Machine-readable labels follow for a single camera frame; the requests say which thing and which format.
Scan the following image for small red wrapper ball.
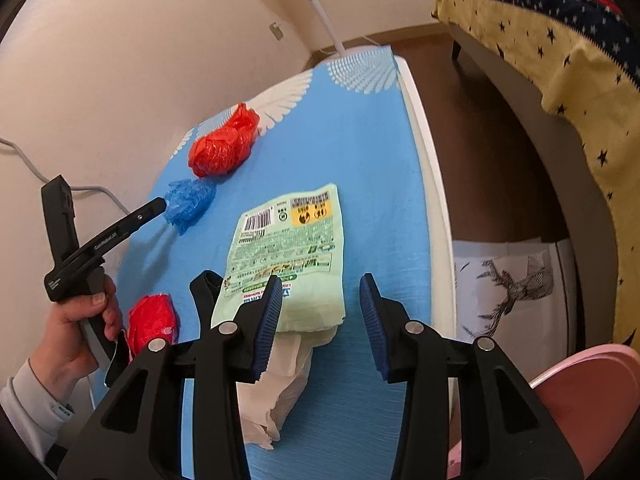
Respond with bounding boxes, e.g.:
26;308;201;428
126;294;178;358

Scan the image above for white paper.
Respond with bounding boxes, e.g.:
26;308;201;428
236;327;337;451

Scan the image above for blue plastic bag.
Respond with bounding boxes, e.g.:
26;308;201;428
164;178;217;235

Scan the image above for black strap piece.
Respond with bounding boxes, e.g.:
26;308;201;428
188;268;225;334

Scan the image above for knotted red plastic bag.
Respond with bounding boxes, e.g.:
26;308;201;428
188;103;259;178

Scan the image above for green snack package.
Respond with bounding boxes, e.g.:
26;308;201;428
212;183;346;333

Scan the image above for pink trash bin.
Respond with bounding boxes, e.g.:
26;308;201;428
447;344;639;479

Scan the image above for left hand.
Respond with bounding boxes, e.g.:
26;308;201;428
29;275;122;404

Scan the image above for deer print paper bag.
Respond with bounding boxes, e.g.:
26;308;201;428
454;238;577;380

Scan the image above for blue table mat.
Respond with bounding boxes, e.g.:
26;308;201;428
117;48;432;479

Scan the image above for star patterned bed blanket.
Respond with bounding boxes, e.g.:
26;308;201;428
434;0;639;348

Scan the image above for grey wall cable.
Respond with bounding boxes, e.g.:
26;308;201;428
0;136;132;216

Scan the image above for wall power outlet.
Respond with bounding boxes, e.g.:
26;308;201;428
269;23;284;41

